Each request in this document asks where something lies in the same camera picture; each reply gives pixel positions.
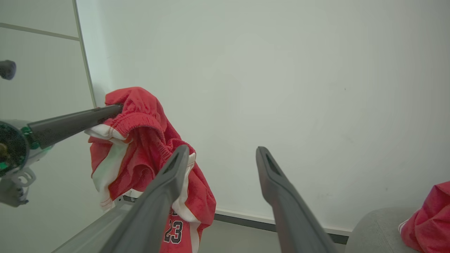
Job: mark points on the grey fabric sofa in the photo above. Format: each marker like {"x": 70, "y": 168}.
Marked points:
{"x": 376, "y": 233}

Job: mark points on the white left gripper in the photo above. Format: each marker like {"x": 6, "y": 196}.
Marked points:
{"x": 15, "y": 147}

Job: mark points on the red garment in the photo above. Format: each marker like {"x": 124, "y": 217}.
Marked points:
{"x": 430, "y": 221}

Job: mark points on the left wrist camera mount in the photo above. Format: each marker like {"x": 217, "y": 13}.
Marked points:
{"x": 14, "y": 189}

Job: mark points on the red white basketball shorts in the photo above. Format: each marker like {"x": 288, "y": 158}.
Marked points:
{"x": 147, "y": 154}

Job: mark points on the white wall box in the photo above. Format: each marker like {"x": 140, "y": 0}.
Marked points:
{"x": 133, "y": 194}

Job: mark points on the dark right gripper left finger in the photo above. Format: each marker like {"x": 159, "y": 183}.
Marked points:
{"x": 154, "y": 211}

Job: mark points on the white and black baseboard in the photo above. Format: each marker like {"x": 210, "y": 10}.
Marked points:
{"x": 267, "y": 223}

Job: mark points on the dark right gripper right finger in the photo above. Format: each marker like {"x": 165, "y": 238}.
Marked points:
{"x": 291, "y": 214}

